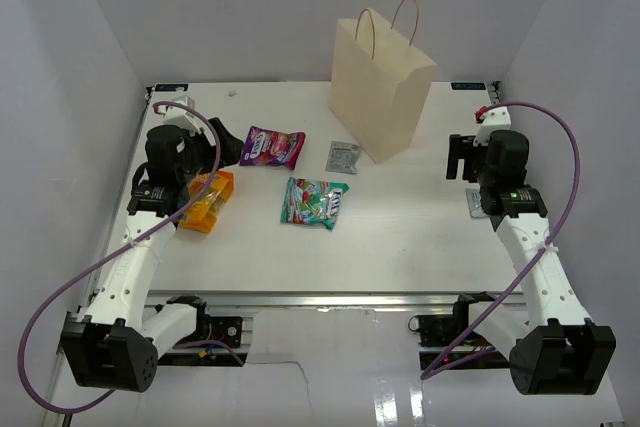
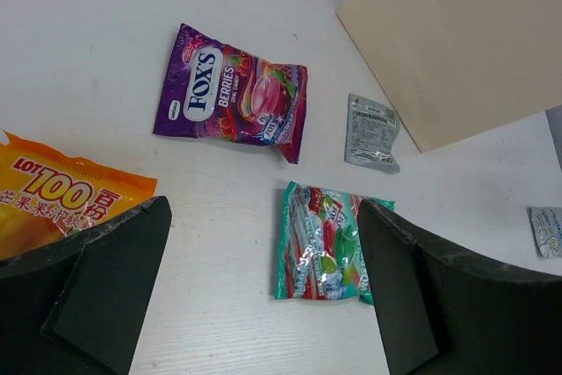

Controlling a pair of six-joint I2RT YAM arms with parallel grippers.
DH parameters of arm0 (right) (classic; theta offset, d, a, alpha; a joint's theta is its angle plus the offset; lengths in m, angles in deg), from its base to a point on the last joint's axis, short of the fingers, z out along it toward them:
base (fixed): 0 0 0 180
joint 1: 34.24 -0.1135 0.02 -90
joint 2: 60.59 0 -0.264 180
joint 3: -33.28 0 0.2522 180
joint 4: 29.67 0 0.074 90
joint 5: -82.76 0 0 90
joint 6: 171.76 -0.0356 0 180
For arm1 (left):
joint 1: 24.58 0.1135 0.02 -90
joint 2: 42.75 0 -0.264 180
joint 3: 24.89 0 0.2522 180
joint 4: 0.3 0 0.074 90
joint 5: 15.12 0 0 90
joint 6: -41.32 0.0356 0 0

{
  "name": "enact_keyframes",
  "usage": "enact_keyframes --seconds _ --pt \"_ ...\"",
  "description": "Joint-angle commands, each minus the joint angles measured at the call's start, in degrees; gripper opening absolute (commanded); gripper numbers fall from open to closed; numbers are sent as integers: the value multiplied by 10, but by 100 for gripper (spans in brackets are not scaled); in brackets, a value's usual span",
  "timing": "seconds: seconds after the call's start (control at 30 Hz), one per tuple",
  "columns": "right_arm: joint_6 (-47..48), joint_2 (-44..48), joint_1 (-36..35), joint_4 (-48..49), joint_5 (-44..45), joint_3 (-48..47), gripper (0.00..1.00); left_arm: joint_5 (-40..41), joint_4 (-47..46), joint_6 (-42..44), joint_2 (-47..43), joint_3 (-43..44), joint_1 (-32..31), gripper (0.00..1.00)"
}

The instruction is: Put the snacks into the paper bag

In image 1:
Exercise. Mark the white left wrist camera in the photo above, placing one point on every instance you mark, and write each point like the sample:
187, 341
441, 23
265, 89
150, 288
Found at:
179, 117

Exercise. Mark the small grey packet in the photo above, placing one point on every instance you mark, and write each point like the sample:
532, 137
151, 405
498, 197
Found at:
474, 203

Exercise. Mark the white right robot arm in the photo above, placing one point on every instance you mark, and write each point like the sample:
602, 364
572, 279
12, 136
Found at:
559, 350

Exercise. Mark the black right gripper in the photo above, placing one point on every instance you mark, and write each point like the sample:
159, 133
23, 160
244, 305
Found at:
462, 148

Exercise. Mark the silver sachet packet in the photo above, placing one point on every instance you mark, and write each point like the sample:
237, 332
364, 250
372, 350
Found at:
343, 157

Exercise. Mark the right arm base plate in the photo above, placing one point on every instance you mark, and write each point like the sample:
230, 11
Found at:
435, 332

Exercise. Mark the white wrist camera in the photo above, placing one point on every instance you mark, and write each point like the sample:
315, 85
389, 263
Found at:
490, 119
179, 117

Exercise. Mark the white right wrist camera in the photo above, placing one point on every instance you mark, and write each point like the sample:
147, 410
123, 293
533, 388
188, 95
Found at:
490, 119

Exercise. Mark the green Fox's candy bag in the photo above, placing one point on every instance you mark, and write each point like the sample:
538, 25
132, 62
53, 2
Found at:
312, 202

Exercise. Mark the orange snack bag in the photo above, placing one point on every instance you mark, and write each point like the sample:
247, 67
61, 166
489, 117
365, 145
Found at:
203, 214

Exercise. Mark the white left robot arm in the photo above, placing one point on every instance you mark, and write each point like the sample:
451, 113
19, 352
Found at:
112, 345

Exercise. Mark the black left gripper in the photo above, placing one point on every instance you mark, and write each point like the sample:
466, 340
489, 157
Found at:
231, 146

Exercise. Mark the purple Fox's candy bag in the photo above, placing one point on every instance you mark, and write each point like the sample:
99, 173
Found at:
272, 148

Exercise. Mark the beige paper bag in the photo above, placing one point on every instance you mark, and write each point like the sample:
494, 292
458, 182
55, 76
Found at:
379, 83

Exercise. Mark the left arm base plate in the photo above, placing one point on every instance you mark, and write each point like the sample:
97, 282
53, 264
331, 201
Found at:
211, 330

